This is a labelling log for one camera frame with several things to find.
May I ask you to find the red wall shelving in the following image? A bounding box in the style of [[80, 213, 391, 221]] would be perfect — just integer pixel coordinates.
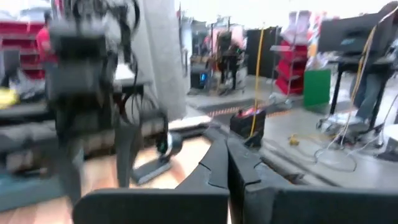
[[0, 21, 47, 80]]

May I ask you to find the teal plastic bin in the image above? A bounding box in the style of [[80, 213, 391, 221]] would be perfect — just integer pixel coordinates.
[[0, 174, 68, 213]]

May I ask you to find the green box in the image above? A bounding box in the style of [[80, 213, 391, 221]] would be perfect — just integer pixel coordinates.
[[303, 68, 332, 109]]

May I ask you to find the yellow object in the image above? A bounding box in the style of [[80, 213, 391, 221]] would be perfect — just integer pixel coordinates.
[[0, 88, 20, 110]]

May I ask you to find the black floor box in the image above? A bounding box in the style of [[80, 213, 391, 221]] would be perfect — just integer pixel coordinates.
[[229, 108, 267, 147]]

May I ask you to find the round black gauge on stand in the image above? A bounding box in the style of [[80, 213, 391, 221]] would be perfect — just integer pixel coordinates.
[[131, 131, 185, 185]]

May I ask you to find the person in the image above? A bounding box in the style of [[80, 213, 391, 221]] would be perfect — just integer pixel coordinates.
[[34, 11, 60, 65], [349, 71, 388, 123]]

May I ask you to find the black cabinet panel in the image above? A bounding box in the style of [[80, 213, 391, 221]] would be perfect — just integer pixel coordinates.
[[245, 27, 282, 78]]

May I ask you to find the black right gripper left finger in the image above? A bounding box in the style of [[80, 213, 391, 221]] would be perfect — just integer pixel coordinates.
[[72, 136, 231, 224]]

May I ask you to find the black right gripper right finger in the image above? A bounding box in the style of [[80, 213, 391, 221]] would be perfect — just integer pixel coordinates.
[[226, 137, 398, 224]]

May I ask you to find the white draped cover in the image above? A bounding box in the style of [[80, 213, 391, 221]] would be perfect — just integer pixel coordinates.
[[281, 11, 313, 46]]

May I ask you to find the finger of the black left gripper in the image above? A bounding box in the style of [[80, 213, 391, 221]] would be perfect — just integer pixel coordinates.
[[57, 136, 86, 205], [113, 124, 141, 189]]

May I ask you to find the grey white column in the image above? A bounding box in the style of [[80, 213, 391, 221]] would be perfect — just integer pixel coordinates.
[[132, 0, 188, 121]]

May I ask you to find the red shelf rack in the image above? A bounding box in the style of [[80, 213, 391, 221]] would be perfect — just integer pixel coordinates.
[[274, 39, 308, 96]]

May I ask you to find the black desk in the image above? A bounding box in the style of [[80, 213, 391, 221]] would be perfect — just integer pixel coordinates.
[[328, 55, 398, 131]]

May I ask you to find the black monitor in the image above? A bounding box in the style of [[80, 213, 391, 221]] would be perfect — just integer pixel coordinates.
[[317, 11, 394, 60]]

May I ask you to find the yellow hanging cable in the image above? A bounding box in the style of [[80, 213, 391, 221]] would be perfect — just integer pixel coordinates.
[[249, 27, 266, 138]]

